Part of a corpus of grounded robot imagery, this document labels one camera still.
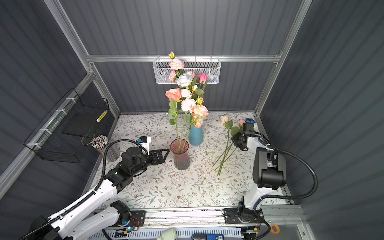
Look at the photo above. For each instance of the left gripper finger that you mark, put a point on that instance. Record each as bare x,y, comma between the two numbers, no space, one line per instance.
160,153
157,159

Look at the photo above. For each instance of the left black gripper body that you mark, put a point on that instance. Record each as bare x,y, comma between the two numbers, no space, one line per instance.
154,157

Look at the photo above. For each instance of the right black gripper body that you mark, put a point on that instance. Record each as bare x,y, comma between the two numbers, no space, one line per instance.
237,141

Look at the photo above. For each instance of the pink ribbed glass vase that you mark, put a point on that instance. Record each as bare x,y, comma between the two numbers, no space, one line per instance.
180,156

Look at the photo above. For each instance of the white rose stem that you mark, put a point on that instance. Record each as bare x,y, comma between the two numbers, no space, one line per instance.
231,150
225,122

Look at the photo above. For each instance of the teal ceramic vase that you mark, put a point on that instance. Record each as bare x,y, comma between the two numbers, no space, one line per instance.
196,136

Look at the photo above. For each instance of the peach pink peony stem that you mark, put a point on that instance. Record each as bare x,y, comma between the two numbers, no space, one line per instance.
197,114

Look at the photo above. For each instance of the white peony spray stem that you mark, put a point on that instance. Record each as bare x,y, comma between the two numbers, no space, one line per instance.
188,99

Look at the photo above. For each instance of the large salmon pink rose stem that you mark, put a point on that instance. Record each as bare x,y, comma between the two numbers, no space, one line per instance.
174,96

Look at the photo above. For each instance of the hot pink rose stem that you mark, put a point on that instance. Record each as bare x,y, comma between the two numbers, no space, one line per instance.
203,81

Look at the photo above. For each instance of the white blue flower stem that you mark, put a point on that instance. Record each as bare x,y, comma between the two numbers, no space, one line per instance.
186,81

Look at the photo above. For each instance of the pink peony spray stem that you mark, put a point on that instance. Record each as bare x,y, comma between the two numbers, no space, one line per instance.
176,65

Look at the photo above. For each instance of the cream peach rose stem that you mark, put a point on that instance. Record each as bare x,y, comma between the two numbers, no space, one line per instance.
191,73

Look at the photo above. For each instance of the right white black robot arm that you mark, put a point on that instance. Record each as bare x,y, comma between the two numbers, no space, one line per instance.
268,173

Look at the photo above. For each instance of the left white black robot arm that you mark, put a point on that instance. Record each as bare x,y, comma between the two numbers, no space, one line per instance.
77,221

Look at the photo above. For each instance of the glass cup of pencils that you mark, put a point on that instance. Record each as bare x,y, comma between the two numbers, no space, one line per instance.
100,143

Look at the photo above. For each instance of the pens in white basket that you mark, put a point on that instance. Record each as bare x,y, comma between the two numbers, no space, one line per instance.
213,79

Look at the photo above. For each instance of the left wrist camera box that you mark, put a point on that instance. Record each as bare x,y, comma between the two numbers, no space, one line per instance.
145,142

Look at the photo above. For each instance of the black wire wall basket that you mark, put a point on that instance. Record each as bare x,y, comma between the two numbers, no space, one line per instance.
66,136

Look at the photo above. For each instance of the white wire mesh basket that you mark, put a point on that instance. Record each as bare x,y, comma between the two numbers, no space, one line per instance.
162,69

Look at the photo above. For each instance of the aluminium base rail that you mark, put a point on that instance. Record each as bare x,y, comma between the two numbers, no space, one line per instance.
213,217

